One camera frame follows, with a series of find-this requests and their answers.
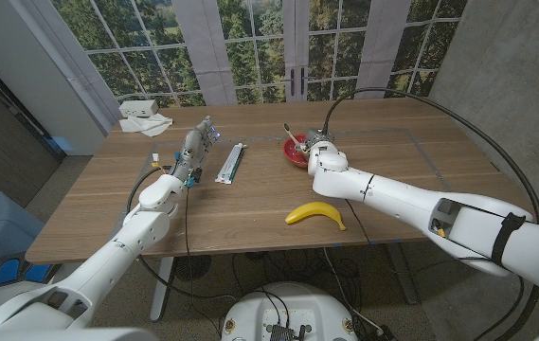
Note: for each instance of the yellow toy banana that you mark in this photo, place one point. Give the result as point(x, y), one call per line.
point(314, 209)

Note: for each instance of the green white toothpaste tube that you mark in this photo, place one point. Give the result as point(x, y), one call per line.
point(230, 166)

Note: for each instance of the white robot torso edge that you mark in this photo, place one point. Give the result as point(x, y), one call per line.
point(60, 335)

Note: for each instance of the white power strip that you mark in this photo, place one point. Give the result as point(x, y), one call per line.
point(138, 108)

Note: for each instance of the white crumpled tissue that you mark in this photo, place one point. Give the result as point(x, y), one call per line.
point(148, 125)

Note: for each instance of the wooden toothbrush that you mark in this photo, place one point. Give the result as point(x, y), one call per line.
point(292, 137)

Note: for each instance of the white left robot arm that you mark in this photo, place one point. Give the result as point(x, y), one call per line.
point(108, 256)

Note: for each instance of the blue foot pedals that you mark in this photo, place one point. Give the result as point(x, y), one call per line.
point(6, 272)

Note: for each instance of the red bowl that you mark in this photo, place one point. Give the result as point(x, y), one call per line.
point(293, 156)

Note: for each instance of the black round floor device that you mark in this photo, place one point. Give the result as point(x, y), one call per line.
point(192, 267)

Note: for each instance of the printed window backdrop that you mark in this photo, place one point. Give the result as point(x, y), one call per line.
point(250, 47)

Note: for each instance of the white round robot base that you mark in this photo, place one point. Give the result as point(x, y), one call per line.
point(292, 308)

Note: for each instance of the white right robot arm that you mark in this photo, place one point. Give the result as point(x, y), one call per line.
point(416, 199)

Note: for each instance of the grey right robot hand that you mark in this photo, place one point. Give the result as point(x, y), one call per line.
point(318, 135)

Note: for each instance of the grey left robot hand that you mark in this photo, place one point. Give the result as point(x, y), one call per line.
point(191, 151)

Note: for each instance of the white table leg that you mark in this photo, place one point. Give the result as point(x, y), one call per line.
point(161, 289)

